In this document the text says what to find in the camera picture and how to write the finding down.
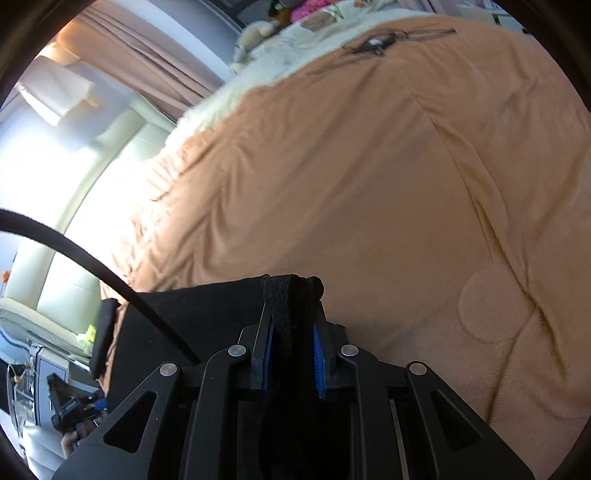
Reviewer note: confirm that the beige plush toy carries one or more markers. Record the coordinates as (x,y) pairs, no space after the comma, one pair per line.
(252,36)

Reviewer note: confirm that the pink plush cushion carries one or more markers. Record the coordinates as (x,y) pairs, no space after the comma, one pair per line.
(308,7)

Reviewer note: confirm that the person's left hand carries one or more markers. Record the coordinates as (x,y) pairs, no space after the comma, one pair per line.
(70,441)

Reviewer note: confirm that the orange fleece blanket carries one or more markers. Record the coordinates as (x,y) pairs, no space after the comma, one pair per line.
(441,191)

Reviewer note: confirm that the bear print pillow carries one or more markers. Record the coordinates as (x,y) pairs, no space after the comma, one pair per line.
(340,11)

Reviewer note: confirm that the white bed sheet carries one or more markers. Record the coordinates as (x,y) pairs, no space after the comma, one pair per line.
(279,57)

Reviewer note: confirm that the black pants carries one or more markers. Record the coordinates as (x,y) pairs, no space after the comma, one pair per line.
(209,318)

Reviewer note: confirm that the cream padded headboard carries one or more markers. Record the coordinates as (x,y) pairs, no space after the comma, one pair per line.
(50,299)

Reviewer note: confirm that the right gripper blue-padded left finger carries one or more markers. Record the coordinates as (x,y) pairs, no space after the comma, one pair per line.
(260,357)

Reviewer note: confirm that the pink curtain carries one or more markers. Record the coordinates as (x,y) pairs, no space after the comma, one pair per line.
(139,55)

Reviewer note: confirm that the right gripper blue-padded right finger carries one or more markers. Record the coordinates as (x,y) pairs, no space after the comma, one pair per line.
(324,340)

